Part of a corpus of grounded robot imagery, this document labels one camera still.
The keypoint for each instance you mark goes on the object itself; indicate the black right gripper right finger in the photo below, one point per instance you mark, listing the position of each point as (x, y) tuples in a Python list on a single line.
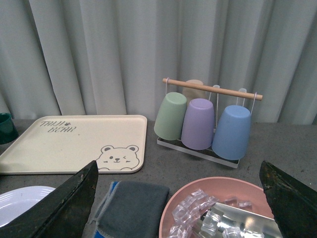
[(293, 204)]

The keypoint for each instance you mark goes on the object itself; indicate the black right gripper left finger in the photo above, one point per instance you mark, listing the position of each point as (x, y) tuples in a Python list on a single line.
[(61, 214)]

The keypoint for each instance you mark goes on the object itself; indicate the white ridged plate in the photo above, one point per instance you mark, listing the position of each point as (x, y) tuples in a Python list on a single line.
[(15, 202)]

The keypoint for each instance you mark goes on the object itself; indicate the metal ice scoop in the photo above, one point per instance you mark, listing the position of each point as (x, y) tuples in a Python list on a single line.
[(246, 224)]

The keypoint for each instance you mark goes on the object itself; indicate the grey microfibre cloth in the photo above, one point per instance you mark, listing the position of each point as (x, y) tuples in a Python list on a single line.
[(130, 209)]

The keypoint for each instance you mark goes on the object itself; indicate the cream bear serving tray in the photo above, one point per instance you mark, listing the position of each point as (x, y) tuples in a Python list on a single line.
[(65, 144)]

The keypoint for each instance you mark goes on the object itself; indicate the blue plastic cup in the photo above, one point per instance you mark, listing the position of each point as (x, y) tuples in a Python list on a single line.
[(232, 133)]

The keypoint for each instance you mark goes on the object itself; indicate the dark green enamel mug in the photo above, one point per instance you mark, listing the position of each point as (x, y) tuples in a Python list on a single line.
[(8, 131)]

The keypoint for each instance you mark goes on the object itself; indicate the pink bowl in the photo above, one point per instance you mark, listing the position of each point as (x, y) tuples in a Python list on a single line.
[(222, 188)]

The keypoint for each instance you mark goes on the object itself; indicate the purple plastic cup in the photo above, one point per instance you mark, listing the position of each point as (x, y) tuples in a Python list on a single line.
[(197, 131)]

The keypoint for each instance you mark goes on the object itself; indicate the green plastic cup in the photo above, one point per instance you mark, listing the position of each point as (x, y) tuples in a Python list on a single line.
[(170, 116)]

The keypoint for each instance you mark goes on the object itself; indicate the beige plastic cup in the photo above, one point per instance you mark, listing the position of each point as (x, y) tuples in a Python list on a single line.
[(191, 93)]

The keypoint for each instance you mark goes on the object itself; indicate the grey curtain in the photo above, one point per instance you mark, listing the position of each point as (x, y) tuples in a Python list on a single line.
[(108, 57)]

